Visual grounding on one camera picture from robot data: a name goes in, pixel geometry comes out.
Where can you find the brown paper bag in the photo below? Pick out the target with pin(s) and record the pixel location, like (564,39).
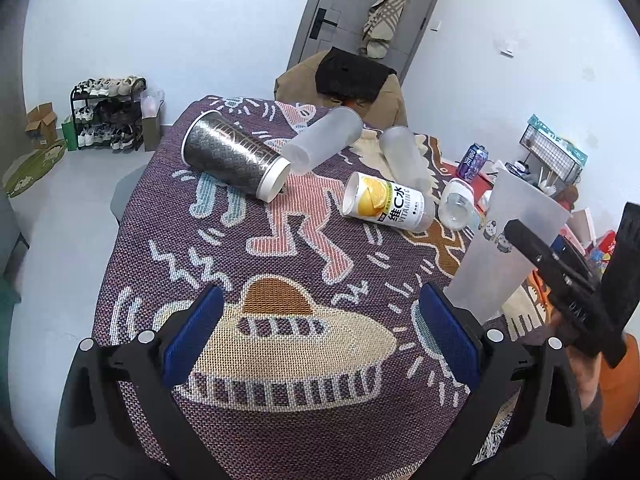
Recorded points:
(151,127)

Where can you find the silver patterned cup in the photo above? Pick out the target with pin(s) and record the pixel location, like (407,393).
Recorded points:
(230,152)

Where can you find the chair with brown coat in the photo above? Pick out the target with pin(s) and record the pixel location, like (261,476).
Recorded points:
(385,105)

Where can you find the group of sneakers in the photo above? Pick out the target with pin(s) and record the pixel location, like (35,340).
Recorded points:
(102,135)

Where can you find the white wall hook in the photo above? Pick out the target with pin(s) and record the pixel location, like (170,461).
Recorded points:
(506,50)

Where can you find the wide frosted plastic cup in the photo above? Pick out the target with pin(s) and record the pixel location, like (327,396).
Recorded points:
(325,137)

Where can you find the teal packet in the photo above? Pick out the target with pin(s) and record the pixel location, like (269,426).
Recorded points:
(575,147)

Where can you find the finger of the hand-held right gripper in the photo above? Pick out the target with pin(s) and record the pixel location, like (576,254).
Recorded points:
(565,285)
(625,260)

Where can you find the small clear plastic cup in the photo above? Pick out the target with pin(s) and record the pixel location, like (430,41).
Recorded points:
(457,205)

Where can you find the green bag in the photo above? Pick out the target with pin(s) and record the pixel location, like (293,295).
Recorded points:
(69,132)

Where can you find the black cloth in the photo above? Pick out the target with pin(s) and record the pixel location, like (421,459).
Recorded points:
(352,77)

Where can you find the printed blanket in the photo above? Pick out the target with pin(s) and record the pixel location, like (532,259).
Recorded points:
(300,350)

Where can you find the plaid scarf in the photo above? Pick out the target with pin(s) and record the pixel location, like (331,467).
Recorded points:
(392,15)

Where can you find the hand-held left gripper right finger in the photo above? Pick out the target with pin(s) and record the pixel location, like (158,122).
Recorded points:
(450,332)

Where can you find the cardboard box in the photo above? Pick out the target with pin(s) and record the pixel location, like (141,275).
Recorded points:
(41,125)

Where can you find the purple soda can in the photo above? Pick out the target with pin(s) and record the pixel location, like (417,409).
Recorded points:
(472,160)

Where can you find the green floor mat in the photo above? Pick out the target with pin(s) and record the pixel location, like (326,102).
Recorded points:
(30,167)

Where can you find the red packaging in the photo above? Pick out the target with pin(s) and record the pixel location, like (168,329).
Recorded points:
(602,247)

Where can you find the black shoe rack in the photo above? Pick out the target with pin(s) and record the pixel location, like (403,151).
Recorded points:
(107,115)

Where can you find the lemon label cup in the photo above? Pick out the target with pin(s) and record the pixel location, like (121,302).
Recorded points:
(385,202)

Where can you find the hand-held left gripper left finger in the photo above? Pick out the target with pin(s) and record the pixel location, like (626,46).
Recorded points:
(196,327)

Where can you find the narrow frosted plastic cup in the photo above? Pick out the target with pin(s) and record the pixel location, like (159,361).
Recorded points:
(402,157)

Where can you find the frosted cup with cartoon print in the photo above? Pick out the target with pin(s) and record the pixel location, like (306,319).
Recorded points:
(500,260)

